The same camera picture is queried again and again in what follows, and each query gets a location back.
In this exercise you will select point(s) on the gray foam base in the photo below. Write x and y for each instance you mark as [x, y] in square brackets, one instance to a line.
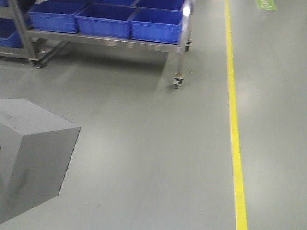
[36, 146]

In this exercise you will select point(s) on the blue bin on cart right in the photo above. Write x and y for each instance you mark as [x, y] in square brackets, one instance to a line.
[157, 25]

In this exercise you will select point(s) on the blue bin on cart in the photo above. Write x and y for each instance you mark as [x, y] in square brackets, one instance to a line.
[157, 25]
[106, 20]
[56, 16]

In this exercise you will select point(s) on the blue bin on cart middle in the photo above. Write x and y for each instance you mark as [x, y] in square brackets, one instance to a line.
[106, 20]

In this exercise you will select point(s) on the blue bin on cart left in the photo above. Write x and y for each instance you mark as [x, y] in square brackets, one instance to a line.
[56, 16]

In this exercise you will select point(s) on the steel wheeled cart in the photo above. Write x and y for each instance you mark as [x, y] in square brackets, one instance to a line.
[19, 39]

